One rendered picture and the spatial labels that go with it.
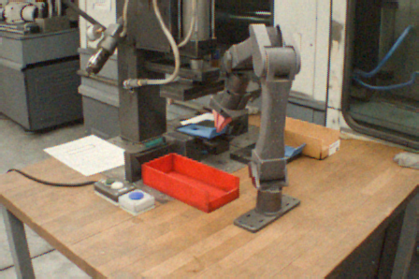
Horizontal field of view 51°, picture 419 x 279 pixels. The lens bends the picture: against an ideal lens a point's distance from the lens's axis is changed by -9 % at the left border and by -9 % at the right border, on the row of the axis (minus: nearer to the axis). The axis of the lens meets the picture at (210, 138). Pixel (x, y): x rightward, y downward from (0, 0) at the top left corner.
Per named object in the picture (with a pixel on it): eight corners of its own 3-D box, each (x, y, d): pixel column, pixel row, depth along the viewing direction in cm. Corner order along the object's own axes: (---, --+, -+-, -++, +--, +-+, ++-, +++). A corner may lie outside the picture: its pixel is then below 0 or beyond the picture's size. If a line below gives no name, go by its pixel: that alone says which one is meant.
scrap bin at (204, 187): (208, 213, 118) (208, 192, 116) (142, 183, 134) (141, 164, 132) (239, 198, 126) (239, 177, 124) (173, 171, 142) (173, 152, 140)
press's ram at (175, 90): (185, 112, 137) (184, 8, 127) (129, 96, 154) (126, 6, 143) (227, 99, 150) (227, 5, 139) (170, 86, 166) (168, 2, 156)
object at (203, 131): (212, 139, 140) (212, 129, 139) (176, 130, 150) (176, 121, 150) (228, 133, 145) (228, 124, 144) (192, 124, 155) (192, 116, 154)
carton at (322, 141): (320, 163, 149) (322, 139, 147) (258, 144, 165) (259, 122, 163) (339, 152, 158) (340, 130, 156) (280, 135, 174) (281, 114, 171)
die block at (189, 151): (185, 168, 144) (185, 144, 142) (163, 159, 150) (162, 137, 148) (229, 150, 158) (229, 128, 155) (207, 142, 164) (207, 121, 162)
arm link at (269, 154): (250, 172, 119) (259, 44, 104) (275, 169, 120) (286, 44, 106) (258, 185, 113) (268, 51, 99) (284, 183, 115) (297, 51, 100)
